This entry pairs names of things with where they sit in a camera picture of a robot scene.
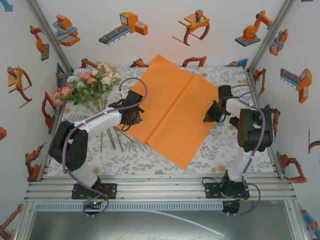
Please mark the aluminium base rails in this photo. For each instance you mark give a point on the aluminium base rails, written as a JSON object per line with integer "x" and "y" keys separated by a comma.
{"x": 162, "y": 190}

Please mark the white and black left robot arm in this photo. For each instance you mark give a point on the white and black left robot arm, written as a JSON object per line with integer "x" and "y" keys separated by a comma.
{"x": 75, "y": 150}

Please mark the floral print tablecloth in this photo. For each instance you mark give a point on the floral print tablecloth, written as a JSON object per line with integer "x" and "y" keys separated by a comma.
{"x": 150, "y": 162}

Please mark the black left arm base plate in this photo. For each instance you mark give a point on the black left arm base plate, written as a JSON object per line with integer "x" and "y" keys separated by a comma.
{"x": 110, "y": 191}

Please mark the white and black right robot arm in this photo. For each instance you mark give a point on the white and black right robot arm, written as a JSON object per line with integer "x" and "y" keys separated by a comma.
{"x": 255, "y": 130}

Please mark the orange wrapping paper sheet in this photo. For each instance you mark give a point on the orange wrapping paper sheet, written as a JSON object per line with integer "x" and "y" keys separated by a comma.
{"x": 175, "y": 107}

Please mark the artificial pink white flower bunch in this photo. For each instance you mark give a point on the artificial pink white flower bunch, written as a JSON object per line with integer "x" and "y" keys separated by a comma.
{"x": 85, "y": 82}

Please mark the circuit board with green light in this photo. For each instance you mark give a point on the circuit board with green light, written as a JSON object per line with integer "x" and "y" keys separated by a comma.
{"x": 93, "y": 203}

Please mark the aluminium side rail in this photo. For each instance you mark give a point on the aluminium side rail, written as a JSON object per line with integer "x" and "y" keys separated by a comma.
{"x": 60, "y": 110}
{"x": 275, "y": 165}

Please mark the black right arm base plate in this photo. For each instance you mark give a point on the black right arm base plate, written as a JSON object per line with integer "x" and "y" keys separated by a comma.
{"x": 212, "y": 191}

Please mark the aluminium frame post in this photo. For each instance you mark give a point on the aluminium frame post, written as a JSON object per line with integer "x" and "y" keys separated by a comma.
{"x": 272, "y": 32}
{"x": 50, "y": 35}

